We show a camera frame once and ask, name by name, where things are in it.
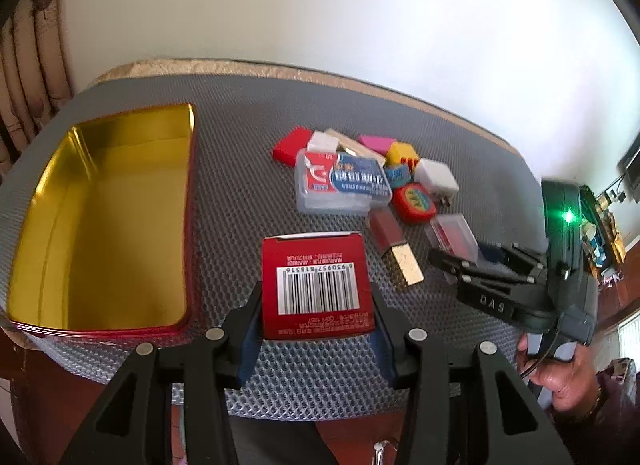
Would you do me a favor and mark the red barcode carton box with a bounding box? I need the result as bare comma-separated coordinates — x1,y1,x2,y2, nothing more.
262,232,375,341

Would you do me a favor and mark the person right hand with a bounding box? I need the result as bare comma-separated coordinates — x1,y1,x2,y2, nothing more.
528,346,600,419

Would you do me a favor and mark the small clear red case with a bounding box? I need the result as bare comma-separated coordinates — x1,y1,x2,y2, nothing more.
425,214,480,263

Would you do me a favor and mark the red gold lipstick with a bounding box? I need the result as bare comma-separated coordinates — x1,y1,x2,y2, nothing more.
367,207,424,291

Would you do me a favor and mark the red round tape measure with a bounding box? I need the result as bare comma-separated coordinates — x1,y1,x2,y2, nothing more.
392,183,437,224

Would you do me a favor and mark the white power adapter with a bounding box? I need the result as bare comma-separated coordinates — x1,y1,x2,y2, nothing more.
413,158,460,206

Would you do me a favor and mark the yellow striped cube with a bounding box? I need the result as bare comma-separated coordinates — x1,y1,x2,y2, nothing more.
386,141,421,172

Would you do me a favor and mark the pink eraser block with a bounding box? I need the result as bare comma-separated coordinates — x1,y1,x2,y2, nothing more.
357,136,395,156

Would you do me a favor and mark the clear plastic card case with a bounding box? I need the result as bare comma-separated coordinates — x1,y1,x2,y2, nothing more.
295,150,393,216

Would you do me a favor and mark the beige long block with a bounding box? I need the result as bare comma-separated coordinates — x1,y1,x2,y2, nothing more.
326,129,386,167

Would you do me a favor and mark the red gold tin tray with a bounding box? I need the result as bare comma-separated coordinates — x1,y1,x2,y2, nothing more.
6,103,195,341

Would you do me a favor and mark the white eraser block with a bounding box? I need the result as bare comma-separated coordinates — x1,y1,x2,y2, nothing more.
306,131,340,153

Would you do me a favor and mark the red flat block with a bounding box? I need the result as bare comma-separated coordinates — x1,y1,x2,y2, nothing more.
271,127,314,167

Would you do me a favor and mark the grey honeycomb table mat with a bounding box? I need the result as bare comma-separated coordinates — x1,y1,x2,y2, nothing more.
1,75,546,422

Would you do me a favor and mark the beige tufted sofa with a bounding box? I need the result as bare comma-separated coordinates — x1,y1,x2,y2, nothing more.
1,0,73,177

